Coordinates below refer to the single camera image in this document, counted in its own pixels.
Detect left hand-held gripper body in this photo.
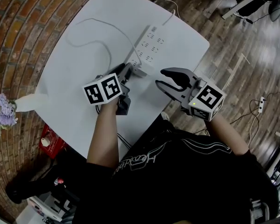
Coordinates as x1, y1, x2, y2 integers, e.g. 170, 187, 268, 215
83, 65, 133, 116

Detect white printed box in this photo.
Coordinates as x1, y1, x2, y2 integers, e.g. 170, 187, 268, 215
15, 192, 76, 224

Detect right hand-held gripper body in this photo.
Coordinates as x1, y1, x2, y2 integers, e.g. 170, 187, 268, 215
180, 71, 226, 122

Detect white desk frame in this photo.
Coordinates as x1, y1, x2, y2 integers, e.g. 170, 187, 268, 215
221, 0, 263, 21

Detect white vase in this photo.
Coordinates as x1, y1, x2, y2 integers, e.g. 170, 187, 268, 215
14, 92, 50, 113

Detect person's black printed t-shirt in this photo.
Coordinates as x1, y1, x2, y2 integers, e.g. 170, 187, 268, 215
72, 119, 280, 224

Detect white power strip cable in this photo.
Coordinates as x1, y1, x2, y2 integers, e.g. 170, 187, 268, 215
160, 0, 177, 27

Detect black floor cable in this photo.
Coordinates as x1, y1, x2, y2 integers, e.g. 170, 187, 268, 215
229, 91, 280, 126

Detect white charger cable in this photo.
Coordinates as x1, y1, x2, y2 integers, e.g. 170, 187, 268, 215
65, 17, 143, 76

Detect person's right forearm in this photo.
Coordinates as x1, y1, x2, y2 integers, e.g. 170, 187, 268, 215
204, 112, 251, 158

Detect small white floor power strip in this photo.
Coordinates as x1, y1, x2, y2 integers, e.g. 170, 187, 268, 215
258, 96, 266, 113

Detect person's left forearm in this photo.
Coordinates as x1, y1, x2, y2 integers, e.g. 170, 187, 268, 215
86, 100, 121, 169

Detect white floor cable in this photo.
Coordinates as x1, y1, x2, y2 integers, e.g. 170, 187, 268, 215
247, 112, 262, 147

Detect purple artificial flowers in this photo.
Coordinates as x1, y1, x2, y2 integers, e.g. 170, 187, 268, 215
0, 92, 19, 135

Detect white charger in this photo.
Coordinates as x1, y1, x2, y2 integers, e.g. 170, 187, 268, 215
132, 63, 155, 78

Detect black bag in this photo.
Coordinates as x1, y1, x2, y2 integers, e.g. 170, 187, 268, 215
5, 146, 80, 205

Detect red box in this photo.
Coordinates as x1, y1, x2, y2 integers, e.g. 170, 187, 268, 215
39, 123, 67, 160

